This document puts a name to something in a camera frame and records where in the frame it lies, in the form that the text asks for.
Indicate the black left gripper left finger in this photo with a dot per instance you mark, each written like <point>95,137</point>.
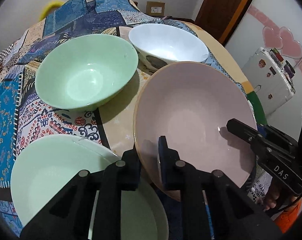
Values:
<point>89,205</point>

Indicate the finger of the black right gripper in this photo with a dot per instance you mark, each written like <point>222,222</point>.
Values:
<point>247,134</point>

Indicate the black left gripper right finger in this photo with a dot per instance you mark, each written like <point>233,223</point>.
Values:
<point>212,205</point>

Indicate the pink ceramic bowl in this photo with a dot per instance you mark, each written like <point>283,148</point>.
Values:
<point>190,104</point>

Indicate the white patterned bowl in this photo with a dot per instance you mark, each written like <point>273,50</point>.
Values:
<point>159,45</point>

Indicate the right hand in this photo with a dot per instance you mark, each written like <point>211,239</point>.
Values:
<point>271,196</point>

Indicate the pale green plate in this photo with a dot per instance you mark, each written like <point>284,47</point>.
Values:
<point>48,163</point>

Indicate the white stickered suitcase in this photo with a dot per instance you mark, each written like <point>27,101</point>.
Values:
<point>271,83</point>

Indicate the blue patchwork quilt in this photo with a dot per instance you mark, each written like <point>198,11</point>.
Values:
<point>25,118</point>

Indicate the green ceramic bowl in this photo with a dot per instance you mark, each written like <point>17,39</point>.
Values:
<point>86,72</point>

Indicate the cardboard box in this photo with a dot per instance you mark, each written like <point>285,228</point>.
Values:
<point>155,8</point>

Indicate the yellow pillow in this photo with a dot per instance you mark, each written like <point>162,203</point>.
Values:
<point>49,8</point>

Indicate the wooden door frame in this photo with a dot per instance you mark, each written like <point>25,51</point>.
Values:
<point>220,18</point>

